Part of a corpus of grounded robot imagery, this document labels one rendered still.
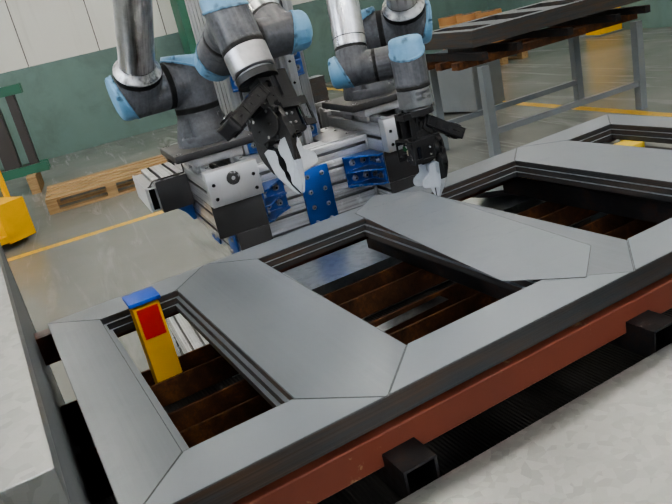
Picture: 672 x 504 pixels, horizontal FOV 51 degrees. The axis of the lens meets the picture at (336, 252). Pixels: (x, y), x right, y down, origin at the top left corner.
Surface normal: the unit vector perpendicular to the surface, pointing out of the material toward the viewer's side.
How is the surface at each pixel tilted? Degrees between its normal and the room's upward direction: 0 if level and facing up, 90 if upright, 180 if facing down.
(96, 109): 90
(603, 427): 0
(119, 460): 0
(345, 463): 90
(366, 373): 0
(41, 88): 90
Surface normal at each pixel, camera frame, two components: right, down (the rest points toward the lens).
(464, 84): -0.74, 0.37
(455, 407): 0.47, 0.21
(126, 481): -0.22, -0.92
